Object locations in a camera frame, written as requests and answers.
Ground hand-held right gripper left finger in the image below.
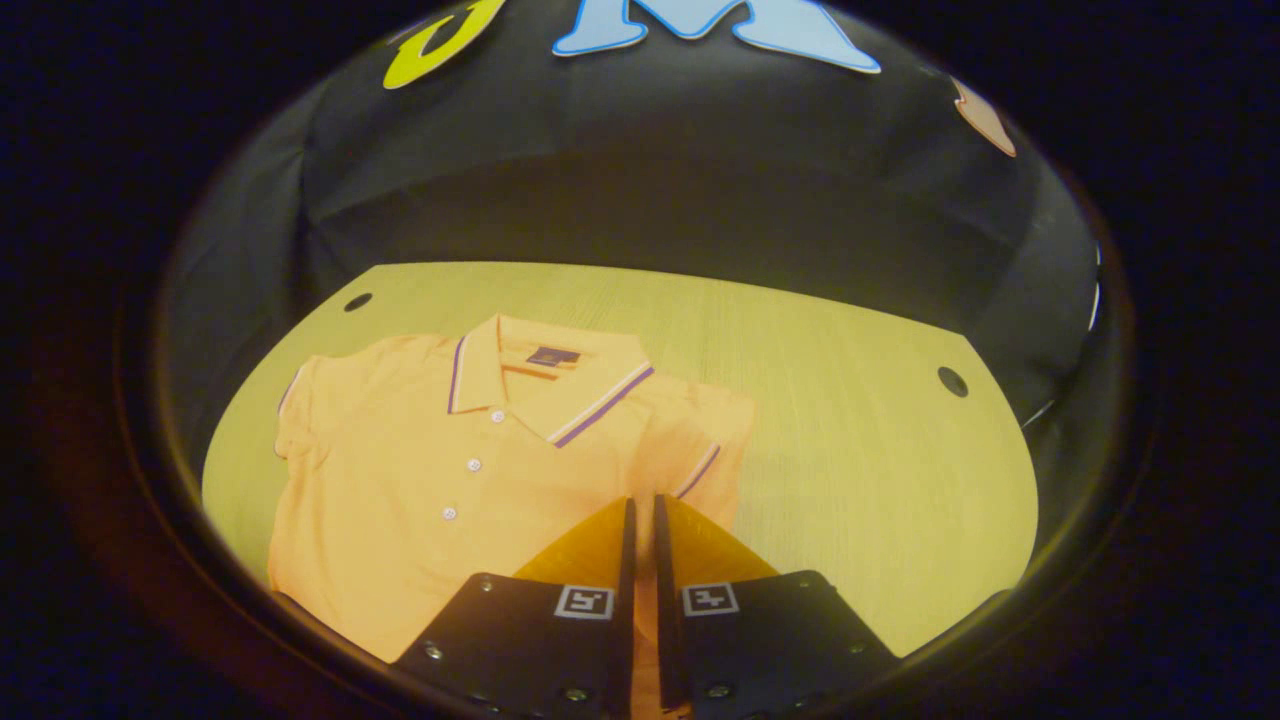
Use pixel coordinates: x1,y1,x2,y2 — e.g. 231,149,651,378
390,497,639,720

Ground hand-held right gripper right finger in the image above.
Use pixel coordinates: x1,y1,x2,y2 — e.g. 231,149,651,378
653,493,901,720

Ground orange polo T-shirt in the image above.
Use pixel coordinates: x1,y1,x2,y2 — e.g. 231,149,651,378
268,313,756,720

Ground black backdrop cloth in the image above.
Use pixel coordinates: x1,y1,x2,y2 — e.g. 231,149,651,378
160,0,1106,481

